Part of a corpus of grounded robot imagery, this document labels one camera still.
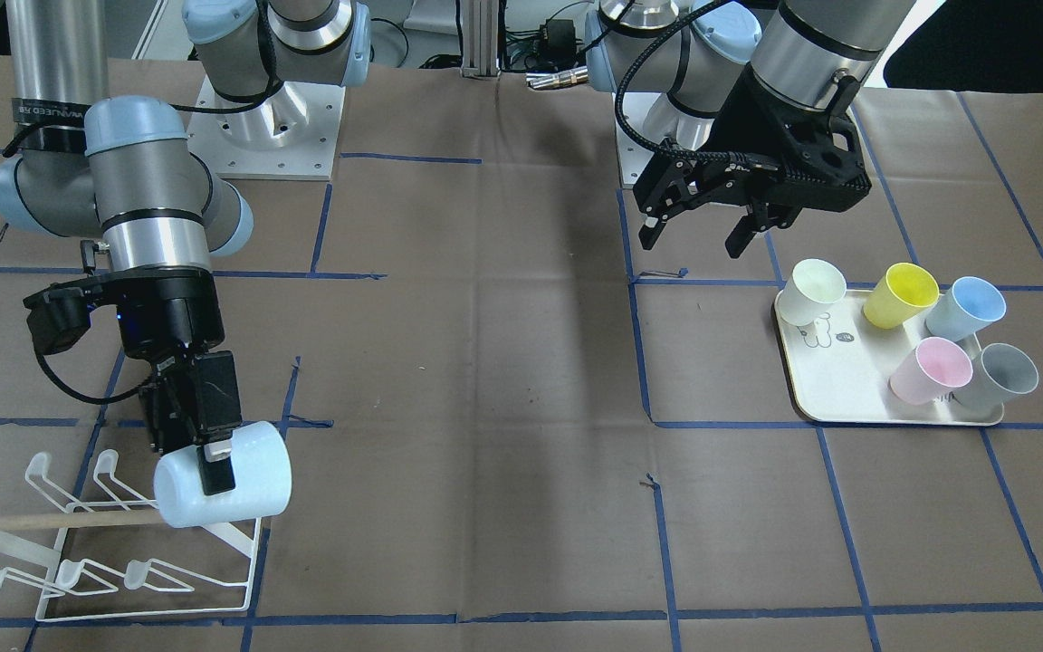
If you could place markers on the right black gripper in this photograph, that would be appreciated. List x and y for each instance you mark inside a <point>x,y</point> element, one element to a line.
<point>173,317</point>

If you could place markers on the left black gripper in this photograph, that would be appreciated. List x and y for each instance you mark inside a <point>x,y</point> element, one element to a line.
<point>732,124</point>

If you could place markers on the light blue plastic cup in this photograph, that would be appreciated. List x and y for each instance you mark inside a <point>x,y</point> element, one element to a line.
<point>255,480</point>

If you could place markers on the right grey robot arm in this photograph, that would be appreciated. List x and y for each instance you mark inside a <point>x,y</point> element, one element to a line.
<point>117,173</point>

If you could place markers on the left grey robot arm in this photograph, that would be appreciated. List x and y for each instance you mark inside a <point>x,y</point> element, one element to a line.
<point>670,65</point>

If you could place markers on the pale green plastic cup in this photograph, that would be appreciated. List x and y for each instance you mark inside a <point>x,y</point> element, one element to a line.
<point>813,287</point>

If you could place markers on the yellow plastic cup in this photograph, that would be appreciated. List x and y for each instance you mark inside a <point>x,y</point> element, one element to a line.
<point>905,290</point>

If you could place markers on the pink plastic cup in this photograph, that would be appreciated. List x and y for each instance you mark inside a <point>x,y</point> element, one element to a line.
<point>934,368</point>

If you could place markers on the grey plastic cup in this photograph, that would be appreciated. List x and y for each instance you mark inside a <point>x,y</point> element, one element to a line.
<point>1001,373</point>

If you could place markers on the cream plastic tray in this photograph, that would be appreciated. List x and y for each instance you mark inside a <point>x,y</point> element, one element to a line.
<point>838,367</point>

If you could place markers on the white wire cup rack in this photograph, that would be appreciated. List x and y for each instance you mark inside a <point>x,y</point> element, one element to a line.
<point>111,556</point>

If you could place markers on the aluminium frame post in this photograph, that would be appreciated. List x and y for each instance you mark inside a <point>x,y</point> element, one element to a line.
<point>481,32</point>

